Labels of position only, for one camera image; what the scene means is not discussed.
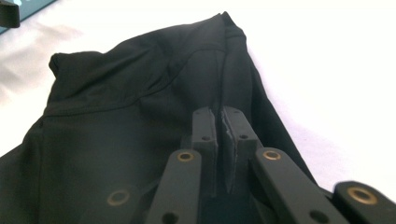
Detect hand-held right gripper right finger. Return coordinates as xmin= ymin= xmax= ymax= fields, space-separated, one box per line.
xmin=219 ymin=105 xmax=265 ymax=194

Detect white table cover board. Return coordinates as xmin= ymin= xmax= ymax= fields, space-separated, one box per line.
xmin=0 ymin=0 xmax=396 ymax=203

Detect light blue perforated basket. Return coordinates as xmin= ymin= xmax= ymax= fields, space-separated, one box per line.
xmin=0 ymin=0 xmax=58 ymax=35

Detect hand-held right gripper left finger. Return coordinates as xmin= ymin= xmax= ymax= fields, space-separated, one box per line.
xmin=190 ymin=106 xmax=219 ymax=198

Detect black pants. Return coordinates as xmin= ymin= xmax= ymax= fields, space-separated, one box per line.
xmin=0 ymin=11 xmax=316 ymax=224

